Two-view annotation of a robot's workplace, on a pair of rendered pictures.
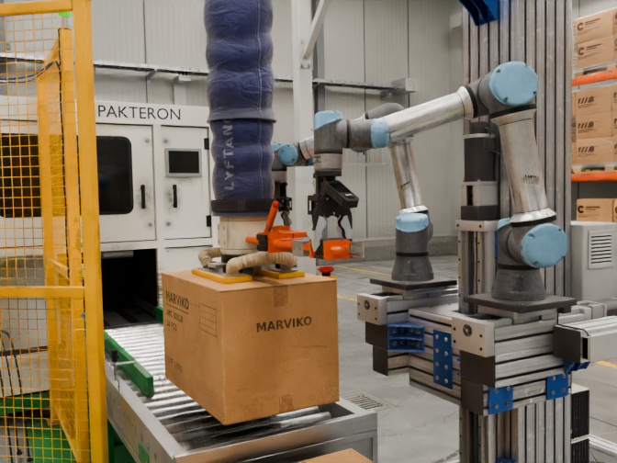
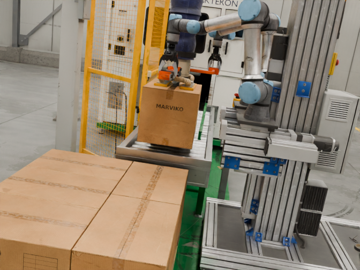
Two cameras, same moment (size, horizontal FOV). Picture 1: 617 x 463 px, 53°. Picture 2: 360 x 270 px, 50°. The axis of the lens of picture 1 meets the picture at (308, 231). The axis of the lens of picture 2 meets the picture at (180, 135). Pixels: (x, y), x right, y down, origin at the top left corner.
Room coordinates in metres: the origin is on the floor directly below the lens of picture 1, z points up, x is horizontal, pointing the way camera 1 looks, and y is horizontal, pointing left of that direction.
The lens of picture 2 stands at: (-0.29, -1.42, 1.45)
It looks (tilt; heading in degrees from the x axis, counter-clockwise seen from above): 14 degrees down; 32
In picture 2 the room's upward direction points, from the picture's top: 8 degrees clockwise
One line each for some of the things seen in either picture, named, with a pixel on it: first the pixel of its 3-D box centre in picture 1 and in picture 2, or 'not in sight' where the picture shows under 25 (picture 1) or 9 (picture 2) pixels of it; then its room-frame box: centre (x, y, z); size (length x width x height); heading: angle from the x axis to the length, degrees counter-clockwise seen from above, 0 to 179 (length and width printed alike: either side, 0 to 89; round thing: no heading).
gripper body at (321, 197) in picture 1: (327, 194); (171, 51); (1.64, -0.05, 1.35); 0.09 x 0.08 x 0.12; 28
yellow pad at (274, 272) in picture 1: (271, 266); (188, 84); (2.19, 0.14, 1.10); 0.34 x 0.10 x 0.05; 28
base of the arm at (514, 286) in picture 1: (519, 279); (257, 110); (1.79, -0.61, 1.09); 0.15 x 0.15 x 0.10
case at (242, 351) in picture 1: (244, 332); (171, 111); (2.15, 0.23, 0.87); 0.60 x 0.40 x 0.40; 30
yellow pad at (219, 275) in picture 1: (219, 270); (164, 80); (2.10, 0.30, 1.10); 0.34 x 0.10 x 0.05; 28
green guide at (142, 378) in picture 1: (102, 346); not in sight; (3.12, 1.06, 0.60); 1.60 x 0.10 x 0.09; 29
